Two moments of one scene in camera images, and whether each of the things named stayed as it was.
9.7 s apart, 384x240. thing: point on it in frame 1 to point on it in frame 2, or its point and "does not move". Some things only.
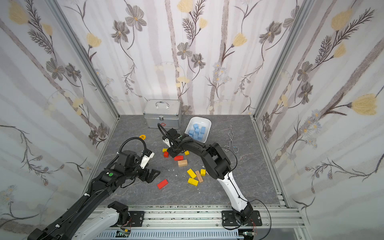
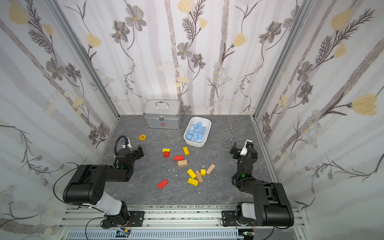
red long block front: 161,185 does not move
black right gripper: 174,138 to 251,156
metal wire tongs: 231,134 does not move
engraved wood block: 199,176 does not move
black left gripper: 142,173 to 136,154
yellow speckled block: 193,181 does not move
